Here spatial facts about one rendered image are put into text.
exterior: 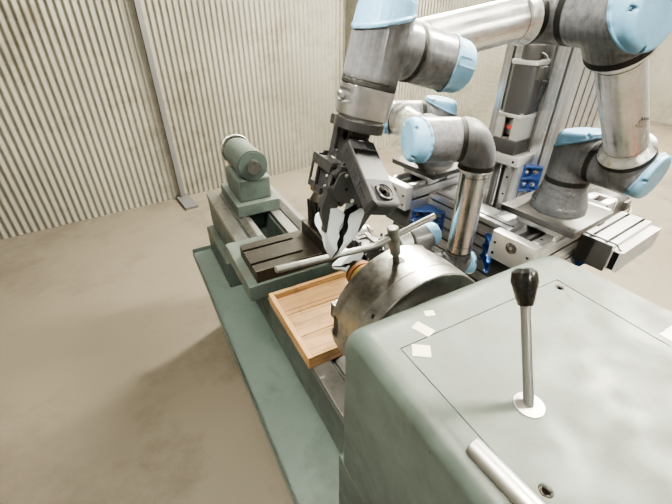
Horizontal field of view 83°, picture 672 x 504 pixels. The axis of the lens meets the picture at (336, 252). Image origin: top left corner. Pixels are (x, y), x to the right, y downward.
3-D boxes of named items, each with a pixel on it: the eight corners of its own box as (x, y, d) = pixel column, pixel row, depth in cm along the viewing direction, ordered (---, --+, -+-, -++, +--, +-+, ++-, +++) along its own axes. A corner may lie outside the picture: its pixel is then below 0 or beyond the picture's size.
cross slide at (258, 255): (371, 249, 138) (372, 238, 136) (257, 283, 121) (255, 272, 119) (346, 227, 152) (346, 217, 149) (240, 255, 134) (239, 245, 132)
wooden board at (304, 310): (417, 323, 114) (419, 313, 112) (308, 369, 100) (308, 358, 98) (364, 271, 137) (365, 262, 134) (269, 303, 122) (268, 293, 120)
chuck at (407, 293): (476, 348, 94) (485, 248, 75) (369, 416, 85) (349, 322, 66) (466, 338, 97) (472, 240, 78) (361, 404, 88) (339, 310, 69)
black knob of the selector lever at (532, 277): (542, 305, 47) (554, 274, 45) (524, 314, 46) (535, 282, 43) (515, 287, 50) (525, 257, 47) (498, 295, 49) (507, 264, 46)
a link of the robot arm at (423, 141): (417, 131, 147) (465, 168, 98) (378, 131, 146) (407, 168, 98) (420, 97, 141) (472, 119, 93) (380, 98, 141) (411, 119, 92)
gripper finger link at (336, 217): (319, 243, 65) (330, 192, 61) (335, 260, 61) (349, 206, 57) (302, 243, 63) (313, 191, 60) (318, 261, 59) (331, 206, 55)
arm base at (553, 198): (547, 192, 122) (556, 162, 117) (596, 210, 112) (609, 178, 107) (519, 204, 115) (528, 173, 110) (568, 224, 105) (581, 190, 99)
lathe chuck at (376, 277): (466, 338, 97) (472, 240, 78) (361, 403, 88) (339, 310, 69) (442, 317, 104) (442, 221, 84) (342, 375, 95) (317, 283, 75)
